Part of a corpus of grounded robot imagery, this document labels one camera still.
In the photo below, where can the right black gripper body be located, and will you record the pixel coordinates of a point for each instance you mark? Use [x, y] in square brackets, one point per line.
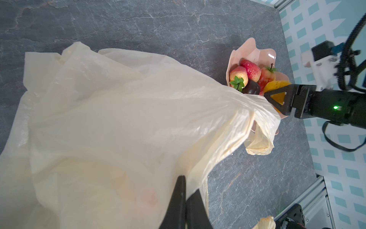
[338, 107]

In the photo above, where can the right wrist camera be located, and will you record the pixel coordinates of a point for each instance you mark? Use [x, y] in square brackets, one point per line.
[323, 60]

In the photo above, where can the pink flower-shaped fruit plate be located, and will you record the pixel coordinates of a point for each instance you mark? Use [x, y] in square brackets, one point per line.
[262, 58]

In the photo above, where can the red apple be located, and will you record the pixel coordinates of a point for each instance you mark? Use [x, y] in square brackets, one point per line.
[267, 75]

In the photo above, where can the dark purple fruit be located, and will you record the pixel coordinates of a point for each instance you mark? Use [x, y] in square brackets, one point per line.
[252, 87]

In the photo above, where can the red peach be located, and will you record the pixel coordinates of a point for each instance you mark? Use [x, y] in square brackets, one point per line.
[253, 70]

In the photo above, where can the pink-yellow peach with leaves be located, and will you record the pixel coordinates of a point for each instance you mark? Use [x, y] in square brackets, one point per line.
[238, 78]

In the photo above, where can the aluminium mounting rail frame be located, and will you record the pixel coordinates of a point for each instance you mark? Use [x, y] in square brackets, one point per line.
[315, 205]

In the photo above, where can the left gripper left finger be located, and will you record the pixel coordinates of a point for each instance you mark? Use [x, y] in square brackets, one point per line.
[175, 217]

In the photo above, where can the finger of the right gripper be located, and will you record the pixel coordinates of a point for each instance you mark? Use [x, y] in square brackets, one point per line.
[278, 98]

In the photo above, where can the translucent cream plastic bag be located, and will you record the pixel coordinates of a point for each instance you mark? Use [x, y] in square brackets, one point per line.
[100, 138]

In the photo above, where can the yellow mango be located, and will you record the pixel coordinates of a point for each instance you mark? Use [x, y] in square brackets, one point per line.
[276, 91]

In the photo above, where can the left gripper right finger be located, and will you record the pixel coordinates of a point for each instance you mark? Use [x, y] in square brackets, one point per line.
[196, 215]

